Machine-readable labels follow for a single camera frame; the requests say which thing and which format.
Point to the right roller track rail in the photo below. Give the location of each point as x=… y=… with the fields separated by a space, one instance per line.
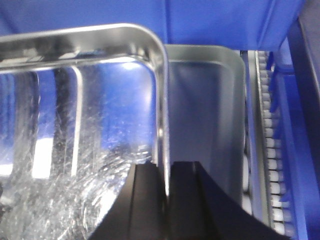
x=263 y=177

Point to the blue upper right bin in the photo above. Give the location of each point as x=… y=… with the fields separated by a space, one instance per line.
x=295 y=89

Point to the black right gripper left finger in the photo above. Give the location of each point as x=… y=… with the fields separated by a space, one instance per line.
x=138 y=211

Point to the blue upper centre bin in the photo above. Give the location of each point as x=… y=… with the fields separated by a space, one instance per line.
x=236 y=24

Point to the silver metal tray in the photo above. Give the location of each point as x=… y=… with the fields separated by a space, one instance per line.
x=206 y=104
x=78 y=108

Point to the blue bin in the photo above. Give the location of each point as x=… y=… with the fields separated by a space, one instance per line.
x=236 y=24
x=295 y=89

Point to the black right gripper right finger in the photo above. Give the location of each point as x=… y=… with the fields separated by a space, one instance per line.
x=200 y=210

